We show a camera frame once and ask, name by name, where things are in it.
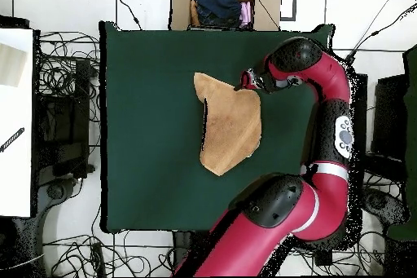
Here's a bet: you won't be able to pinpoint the dark blue jeans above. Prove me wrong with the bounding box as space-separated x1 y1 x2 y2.
194 0 243 28

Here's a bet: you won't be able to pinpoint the thin black cable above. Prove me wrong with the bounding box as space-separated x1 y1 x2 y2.
110 0 143 31

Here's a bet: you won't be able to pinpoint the brown cardboard box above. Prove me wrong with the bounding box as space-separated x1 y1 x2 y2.
169 0 283 32

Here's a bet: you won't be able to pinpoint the dark green fabric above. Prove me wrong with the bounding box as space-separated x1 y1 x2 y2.
387 44 417 241

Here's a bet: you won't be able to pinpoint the dark green table cloth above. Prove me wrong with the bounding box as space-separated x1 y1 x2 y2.
99 20 335 235

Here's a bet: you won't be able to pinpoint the black chair frame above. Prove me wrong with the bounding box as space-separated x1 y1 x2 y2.
353 73 408 189

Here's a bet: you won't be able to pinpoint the beige paper sheet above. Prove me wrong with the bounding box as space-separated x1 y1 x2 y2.
0 42 29 88

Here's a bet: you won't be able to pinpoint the black chair base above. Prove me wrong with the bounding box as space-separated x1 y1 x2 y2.
361 186 410 227

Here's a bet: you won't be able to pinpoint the black equipment cart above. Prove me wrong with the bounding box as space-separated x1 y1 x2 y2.
33 59 95 179

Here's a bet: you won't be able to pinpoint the grey chair base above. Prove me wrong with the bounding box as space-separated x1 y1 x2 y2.
35 178 79 215

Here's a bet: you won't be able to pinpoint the black cable with adapter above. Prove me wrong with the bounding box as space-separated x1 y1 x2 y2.
345 0 417 64

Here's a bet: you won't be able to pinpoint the white desk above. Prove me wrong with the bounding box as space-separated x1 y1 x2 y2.
0 28 34 218

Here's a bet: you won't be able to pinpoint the tan garment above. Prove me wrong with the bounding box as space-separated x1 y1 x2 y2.
189 0 201 27

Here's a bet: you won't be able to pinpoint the tan terry towel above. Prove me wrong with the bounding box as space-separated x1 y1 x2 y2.
192 71 262 177

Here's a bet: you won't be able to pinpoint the pink garment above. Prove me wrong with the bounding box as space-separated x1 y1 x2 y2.
239 1 253 29

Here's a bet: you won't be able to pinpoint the black striped tool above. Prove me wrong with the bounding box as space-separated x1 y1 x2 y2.
0 126 26 153

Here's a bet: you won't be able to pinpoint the black cable tangle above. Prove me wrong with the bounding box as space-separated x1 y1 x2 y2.
37 31 101 122

